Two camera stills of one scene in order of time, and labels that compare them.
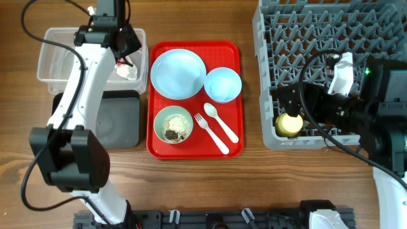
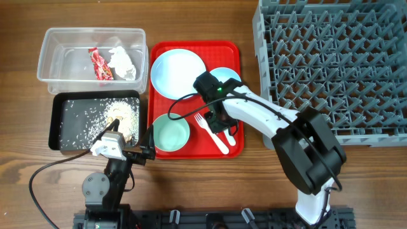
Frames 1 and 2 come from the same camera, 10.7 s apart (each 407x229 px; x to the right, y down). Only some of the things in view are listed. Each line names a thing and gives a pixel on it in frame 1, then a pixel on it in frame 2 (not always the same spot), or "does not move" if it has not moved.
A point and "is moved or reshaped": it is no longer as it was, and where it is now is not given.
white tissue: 126,70 does not move
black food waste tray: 117,122 does not move
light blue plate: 178,74 does not move
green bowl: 163,114 is moved or reshaped
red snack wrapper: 120,62 is moved or reshaped
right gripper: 315,96 → 215,124
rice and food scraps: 175,128 → 84,121
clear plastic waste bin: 55,63 does not move
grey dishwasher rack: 289,32 does not move
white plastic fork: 213,135 does not move
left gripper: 135,41 → 147,145
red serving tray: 195,100 does not move
